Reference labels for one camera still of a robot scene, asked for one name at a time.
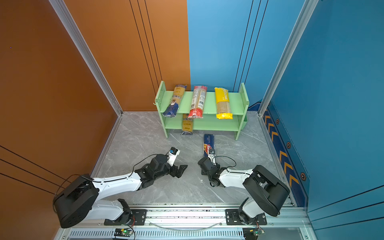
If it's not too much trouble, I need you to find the blue Barilla spaghetti box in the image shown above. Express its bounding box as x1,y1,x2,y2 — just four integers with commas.
203,134,215,157

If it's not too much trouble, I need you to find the dark blue portrait spaghetti bag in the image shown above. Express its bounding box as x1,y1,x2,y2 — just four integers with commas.
181,114,194,135

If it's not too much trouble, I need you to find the blue yellow spaghetti bag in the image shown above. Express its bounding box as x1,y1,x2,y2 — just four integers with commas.
163,85,187,118

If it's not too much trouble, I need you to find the red white spaghetti bag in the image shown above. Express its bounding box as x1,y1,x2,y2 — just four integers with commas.
188,86,208,119

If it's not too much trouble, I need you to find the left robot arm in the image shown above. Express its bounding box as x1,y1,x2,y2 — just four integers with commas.
53,148,188,229

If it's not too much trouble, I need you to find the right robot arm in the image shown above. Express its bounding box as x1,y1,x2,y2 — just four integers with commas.
198,157,290,225

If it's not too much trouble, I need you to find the green wooden two-tier shelf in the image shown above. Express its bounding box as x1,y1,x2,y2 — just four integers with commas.
155,81,250,140

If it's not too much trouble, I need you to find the right green circuit board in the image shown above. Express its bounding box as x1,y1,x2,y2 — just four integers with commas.
243,228,265,240

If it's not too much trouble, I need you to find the green circuit board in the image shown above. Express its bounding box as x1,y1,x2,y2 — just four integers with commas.
114,228,136,240
243,228,265,240

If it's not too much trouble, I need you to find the left green circuit board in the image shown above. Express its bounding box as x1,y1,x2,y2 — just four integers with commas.
114,228,136,240

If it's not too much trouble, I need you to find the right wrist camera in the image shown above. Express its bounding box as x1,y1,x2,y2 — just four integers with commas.
208,148,217,165

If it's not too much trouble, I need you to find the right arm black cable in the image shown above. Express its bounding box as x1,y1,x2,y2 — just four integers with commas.
214,155,256,176

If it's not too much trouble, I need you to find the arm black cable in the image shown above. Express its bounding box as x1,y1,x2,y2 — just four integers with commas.
52,153,160,214
214,155,256,176

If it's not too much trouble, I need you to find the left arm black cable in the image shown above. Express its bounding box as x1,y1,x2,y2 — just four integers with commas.
52,153,160,214

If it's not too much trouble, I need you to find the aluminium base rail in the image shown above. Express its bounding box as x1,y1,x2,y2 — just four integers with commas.
55,204,317,240

